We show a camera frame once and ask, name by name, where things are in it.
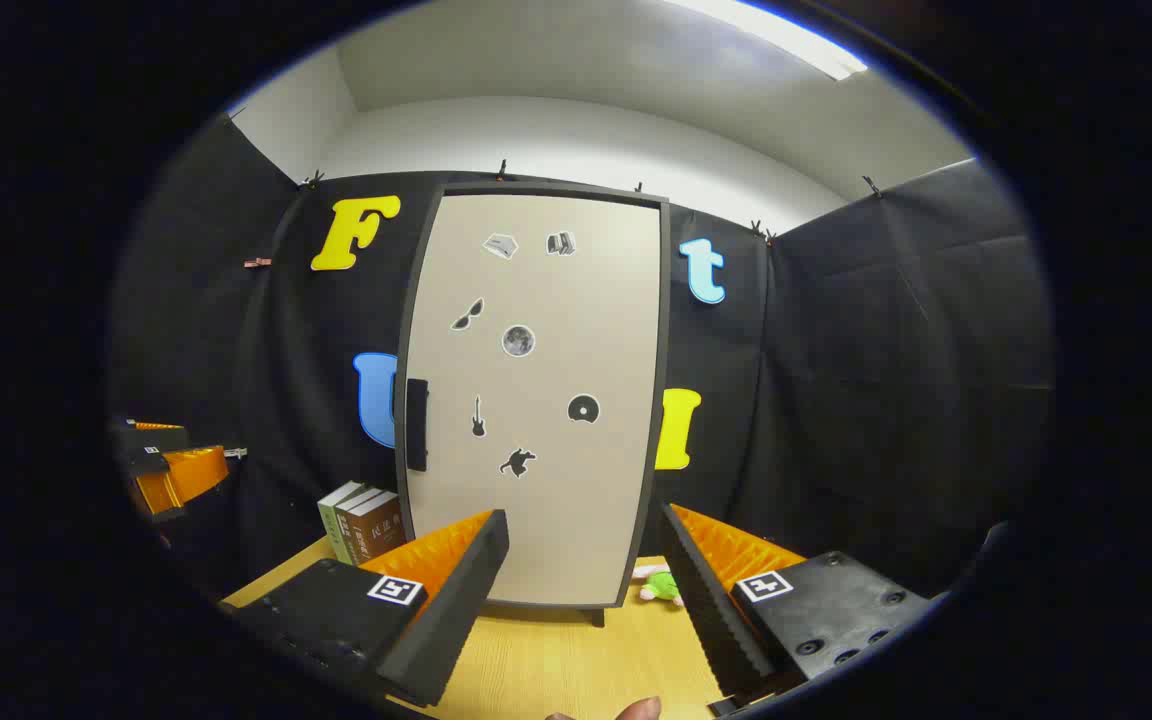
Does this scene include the dark grey cabinet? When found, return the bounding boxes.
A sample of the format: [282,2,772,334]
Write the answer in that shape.
[394,182,672,627]

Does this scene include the black door handle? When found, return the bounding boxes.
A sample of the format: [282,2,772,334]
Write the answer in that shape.
[406,379,431,472]

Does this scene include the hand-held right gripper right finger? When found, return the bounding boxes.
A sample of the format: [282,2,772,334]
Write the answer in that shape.
[658,503,937,716]

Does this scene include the green and white plush toy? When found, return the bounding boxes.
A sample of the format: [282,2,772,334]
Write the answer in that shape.
[633,565,685,608]

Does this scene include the beige cabinet door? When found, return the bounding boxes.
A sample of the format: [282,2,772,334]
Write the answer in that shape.
[404,193,663,608]

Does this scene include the black backdrop cloth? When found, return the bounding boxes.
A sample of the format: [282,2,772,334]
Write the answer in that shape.
[111,112,1055,601]

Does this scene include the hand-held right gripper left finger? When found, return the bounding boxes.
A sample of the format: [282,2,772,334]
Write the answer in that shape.
[221,508,512,709]

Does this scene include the brown book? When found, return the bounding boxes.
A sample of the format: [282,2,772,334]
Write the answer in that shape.
[346,492,408,563]

